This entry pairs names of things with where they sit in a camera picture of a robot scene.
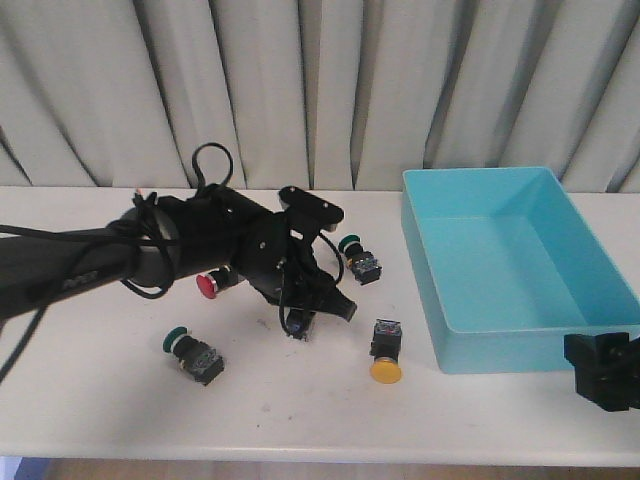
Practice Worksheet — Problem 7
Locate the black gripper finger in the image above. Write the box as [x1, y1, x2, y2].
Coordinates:
[324, 287, 357, 322]

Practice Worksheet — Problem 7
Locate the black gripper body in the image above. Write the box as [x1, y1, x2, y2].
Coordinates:
[564, 332, 639, 411]
[231, 208, 338, 314]

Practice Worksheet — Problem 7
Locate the yellow push button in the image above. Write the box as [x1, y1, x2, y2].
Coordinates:
[369, 319, 402, 384]
[285, 309, 315, 341]

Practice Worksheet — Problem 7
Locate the red push button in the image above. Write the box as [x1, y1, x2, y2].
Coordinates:
[196, 265, 244, 300]

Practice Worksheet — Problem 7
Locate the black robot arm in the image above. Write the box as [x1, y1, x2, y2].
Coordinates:
[1, 184, 356, 320]

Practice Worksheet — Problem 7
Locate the green push button near box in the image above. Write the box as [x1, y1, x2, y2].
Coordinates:
[338, 234, 382, 285]

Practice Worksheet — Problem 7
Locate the light blue plastic box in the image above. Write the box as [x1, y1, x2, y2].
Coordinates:
[401, 167, 639, 374]

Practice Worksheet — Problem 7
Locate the green push button left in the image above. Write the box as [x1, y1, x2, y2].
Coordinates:
[163, 326, 225, 386]

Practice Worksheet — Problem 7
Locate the grey pleated curtain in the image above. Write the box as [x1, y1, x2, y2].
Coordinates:
[1, 1, 639, 193]

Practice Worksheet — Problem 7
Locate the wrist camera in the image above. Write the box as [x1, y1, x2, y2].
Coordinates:
[278, 185, 344, 232]

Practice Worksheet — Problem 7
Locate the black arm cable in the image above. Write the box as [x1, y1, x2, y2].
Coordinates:
[0, 143, 236, 384]

